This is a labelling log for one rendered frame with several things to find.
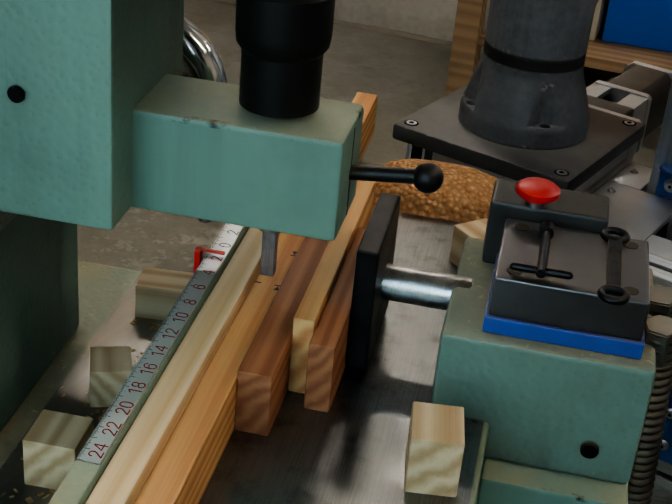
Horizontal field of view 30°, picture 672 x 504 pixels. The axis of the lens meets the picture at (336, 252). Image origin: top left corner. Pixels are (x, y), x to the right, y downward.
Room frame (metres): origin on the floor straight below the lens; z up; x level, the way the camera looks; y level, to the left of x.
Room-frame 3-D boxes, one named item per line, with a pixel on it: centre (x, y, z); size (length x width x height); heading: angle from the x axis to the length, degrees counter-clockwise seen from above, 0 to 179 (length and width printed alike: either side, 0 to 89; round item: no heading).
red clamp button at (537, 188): (0.77, -0.13, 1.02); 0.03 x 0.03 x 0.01
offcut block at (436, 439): (0.60, -0.07, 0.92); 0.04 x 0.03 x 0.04; 178
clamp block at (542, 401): (0.73, -0.15, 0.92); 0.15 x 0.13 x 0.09; 171
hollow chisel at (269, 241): (0.74, 0.04, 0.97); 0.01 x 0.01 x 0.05; 81
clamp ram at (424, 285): (0.74, -0.06, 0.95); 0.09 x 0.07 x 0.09; 171
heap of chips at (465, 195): (0.99, -0.08, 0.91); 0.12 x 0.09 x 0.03; 81
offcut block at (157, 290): (0.92, 0.14, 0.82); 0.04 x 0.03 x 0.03; 87
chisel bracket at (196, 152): (0.75, 0.06, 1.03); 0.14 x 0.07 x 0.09; 81
